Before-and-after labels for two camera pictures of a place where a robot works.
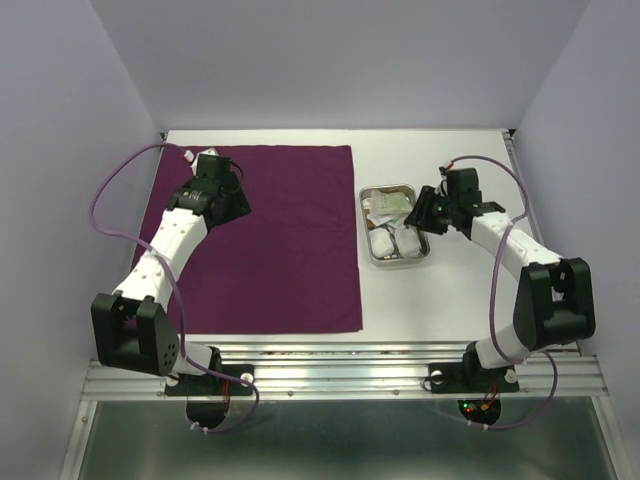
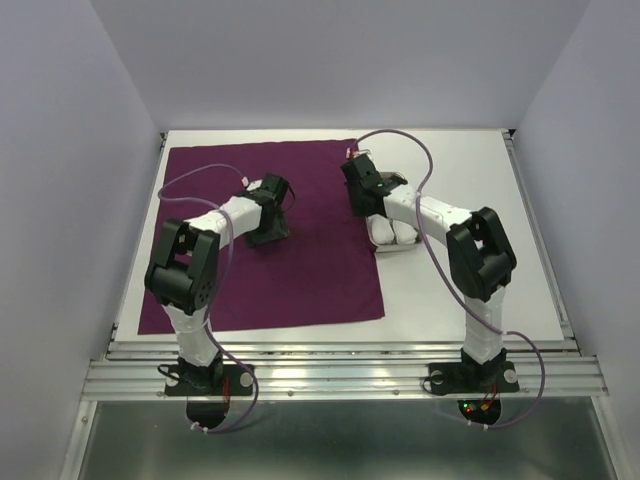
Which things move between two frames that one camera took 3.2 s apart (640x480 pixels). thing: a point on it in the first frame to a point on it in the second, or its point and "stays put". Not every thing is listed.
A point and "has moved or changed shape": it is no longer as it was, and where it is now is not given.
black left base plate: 220,380 stays put
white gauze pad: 381,242 to 381,229
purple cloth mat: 289,265 has moved or changed shape
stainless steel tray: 391,242 has moved or changed shape
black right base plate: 465,377 stays put
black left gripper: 239,204 to 277,232
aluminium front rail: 355,371 stays put
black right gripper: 420,216 to 356,208
